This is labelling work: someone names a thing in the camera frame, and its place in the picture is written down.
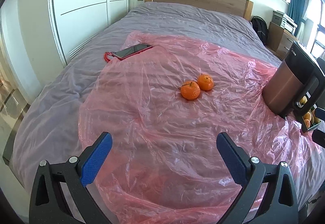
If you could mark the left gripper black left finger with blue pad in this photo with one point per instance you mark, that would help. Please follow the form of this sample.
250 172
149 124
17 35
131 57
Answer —
48 203

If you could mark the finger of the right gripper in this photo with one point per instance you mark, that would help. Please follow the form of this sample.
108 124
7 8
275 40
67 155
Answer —
321 63
319 137

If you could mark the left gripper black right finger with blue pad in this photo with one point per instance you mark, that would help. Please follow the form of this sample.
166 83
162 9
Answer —
279 202

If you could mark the smaller mandarin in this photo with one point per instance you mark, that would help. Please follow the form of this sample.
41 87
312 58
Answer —
205 82

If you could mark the mandarin with stem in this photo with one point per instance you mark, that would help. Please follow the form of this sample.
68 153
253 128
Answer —
190 90

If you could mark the yellow round fruit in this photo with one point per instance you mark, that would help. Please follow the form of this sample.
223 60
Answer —
303 100

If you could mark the small orange in tray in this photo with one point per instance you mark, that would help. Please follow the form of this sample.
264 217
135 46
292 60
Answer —
307 123

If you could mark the green tray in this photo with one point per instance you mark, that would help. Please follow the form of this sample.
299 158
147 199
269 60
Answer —
315 122

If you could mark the striped peach fruit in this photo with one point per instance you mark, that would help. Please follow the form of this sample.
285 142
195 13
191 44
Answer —
307 116

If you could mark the wooden drawer cabinet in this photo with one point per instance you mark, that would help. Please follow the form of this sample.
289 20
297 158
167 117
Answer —
279 40

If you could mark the white printer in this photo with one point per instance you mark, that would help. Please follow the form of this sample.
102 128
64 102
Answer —
283 20

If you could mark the black backpack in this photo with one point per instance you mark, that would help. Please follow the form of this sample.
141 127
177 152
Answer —
260 27

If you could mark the grey bed cover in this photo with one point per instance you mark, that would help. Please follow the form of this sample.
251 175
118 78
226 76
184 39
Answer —
50 129

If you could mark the pink plastic sheet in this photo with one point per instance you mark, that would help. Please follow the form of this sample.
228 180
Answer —
164 166

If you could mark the red smartphone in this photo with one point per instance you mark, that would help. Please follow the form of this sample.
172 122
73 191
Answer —
130 51

